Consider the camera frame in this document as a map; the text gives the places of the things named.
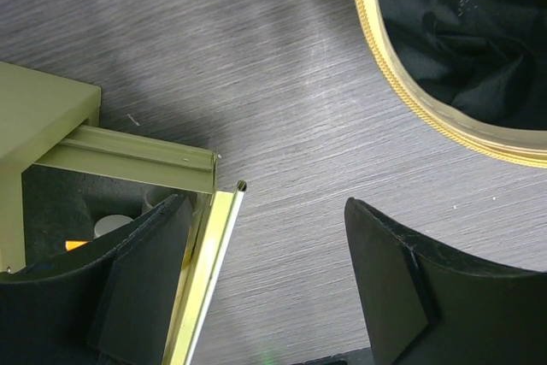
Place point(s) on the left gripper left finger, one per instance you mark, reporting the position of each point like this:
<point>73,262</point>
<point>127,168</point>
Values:
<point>110,301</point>

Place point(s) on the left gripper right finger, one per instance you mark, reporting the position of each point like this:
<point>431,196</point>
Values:
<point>425,302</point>

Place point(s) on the orange tube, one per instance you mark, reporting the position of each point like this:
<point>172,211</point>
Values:
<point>74,244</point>

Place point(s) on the yellow-green drawer box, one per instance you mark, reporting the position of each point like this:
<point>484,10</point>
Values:
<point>52,122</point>

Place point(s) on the yellow hard-shell suitcase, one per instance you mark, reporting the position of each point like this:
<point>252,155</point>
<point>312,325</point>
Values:
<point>474,70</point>

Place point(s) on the beige cosmetic bottle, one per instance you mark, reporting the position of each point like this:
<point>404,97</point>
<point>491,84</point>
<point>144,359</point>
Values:
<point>109,223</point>

